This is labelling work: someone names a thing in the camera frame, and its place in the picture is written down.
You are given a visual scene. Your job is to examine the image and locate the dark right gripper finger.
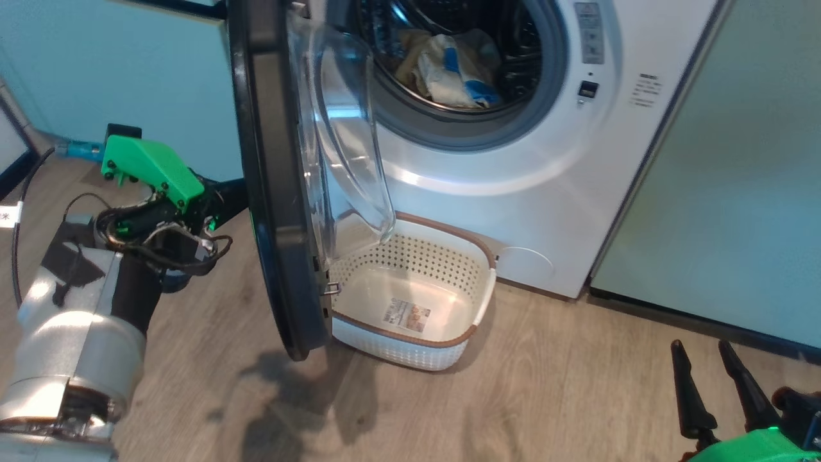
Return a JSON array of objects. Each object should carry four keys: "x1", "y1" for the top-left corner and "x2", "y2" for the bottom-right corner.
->
[
  {"x1": 670, "y1": 340, "x2": 719, "y2": 443},
  {"x1": 718, "y1": 340, "x2": 780, "y2": 432}
]

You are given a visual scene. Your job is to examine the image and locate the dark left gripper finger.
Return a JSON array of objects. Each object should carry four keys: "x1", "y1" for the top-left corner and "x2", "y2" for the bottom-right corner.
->
[{"x1": 203, "y1": 178, "x2": 248, "y2": 228}]

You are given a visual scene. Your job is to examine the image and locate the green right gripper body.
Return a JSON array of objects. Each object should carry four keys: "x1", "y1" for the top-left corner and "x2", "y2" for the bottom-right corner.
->
[{"x1": 683, "y1": 429, "x2": 815, "y2": 462}]

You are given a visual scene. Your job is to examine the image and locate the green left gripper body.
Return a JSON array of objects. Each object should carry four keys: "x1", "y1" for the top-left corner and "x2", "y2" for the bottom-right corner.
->
[{"x1": 101, "y1": 135, "x2": 206, "y2": 214}]

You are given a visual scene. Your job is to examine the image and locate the washing machine glass door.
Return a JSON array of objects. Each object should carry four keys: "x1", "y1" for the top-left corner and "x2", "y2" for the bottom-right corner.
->
[{"x1": 226, "y1": 0, "x2": 396, "y2": 362}]

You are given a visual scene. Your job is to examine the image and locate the cream printed garment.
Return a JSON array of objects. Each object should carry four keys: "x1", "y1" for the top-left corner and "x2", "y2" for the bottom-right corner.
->
[{"x1": 394, "y1": 29, "x2": 450, "y2": 97}]

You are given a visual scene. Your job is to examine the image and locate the cream garment with blue trim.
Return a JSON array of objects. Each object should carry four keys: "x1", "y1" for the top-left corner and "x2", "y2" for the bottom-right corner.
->
[{"x1": 418, "y1": 33, "x2": 504, "y2": 108}]

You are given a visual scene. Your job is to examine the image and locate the white front-load washing machine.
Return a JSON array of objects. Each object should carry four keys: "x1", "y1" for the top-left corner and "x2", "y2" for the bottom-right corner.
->
[{"x1": 308, "y1": 0, "x2": 735, "y2": 300}]

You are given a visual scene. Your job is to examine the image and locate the steel washer drum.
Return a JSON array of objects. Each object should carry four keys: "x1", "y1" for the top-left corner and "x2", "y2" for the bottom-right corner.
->
[{"x1": 366, "y1": 0, "x2": 543, "y2": 110}]

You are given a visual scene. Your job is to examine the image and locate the white panel black edge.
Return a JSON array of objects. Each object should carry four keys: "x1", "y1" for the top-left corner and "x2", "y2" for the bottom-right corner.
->
[{"x1": 0, "y1": 77, "x2": 39, "y2": 201}]

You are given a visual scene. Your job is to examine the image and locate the pale green plain cabinet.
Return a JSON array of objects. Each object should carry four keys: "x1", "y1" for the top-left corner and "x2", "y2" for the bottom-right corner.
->
[{"x1": 589, "y1": 0, "x2": 821, "y2": 360}]

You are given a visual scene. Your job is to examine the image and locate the paper label inside basket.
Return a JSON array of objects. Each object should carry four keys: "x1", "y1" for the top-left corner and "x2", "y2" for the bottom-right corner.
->
[{"x1": 383, "y1": 299, "x2": 432, "y2": 333}]

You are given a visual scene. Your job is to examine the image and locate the round filter cover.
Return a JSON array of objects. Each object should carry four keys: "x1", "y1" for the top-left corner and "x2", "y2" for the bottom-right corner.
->
[{"x1": 497, "y1": 247, "x2": 555, "y2": 283}]

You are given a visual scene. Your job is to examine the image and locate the white perforated basket brown rim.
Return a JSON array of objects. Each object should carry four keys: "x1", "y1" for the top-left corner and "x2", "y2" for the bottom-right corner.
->
[{"x1": 317, "y1": 210, "x2": 498, "y2": 372}]

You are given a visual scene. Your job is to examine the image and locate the grey warning sticker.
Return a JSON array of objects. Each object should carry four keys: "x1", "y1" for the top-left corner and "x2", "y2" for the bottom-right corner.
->
[{"x1": 573, "y1": 2, "x2": 605, "y2": 65}]

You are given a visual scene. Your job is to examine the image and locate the pale green cabinet black handle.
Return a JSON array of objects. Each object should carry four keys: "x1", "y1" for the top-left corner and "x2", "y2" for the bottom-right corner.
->
[{"x1": 0, "y1": 0, "x2": 246, "y2": 184}]

